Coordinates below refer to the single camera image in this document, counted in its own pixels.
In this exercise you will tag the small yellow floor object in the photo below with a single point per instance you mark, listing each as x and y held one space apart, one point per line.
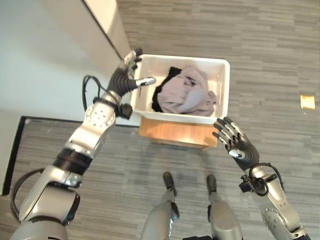
307 102

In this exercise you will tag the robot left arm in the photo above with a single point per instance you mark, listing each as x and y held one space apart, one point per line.
75 160

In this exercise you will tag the white bed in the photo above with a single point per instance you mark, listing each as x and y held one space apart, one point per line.
50 55

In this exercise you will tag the wooden stool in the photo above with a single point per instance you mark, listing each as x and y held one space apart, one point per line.
175 132

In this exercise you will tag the black garment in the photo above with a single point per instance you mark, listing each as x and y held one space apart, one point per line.
158 97

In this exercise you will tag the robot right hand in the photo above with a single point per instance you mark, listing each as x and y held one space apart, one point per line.
240 145

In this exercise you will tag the white plastic laundry basket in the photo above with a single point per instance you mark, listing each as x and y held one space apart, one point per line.
222 82

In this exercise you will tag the robot right leg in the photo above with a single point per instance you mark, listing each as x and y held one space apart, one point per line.
220 212

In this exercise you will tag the grey crumpled garment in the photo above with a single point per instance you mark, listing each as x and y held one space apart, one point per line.
185 92

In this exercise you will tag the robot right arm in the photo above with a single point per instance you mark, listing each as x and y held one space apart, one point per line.
275 207

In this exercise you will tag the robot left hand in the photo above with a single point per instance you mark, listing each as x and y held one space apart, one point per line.
120 80

